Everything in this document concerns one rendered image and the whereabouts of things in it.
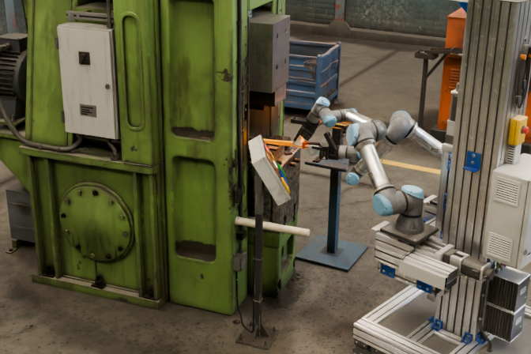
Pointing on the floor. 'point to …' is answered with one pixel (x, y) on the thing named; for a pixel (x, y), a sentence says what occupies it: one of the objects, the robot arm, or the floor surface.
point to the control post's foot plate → (267, 335)
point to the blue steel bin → (312, 73)
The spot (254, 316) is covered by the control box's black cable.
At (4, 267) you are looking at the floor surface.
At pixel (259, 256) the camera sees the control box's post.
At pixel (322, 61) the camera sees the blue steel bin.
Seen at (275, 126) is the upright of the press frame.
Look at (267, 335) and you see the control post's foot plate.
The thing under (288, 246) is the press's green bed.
